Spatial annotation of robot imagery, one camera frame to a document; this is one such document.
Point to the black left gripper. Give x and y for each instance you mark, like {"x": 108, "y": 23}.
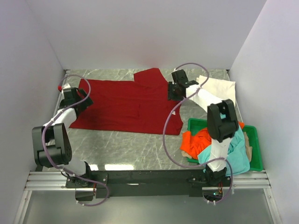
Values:
{"x": 86, "y": 103}

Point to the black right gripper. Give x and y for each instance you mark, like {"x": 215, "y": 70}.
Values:
{"x": 170, "y": 86}

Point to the red t shirt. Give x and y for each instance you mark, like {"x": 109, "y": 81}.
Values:
{"x": 139, "y": 106}

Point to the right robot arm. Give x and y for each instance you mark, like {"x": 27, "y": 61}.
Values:
{"x": 222, "y": 122}

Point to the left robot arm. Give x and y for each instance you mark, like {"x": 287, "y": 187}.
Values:
{"x": 56, "y": 140}

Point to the folded white t shirt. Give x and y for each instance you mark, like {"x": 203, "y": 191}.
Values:
{"x": 214, "y": 91}

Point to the orange t shirt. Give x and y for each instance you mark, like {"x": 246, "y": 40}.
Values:
{"x": 196, "y": 146}

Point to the green plastic bin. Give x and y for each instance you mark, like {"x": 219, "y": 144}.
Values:
{"x": 256, "y": 164}

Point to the teal t shirt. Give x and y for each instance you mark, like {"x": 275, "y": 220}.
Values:
{"x": 237, "y": 156}

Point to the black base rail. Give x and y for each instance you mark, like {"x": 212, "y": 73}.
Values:
{"x": 144, "y": 183}

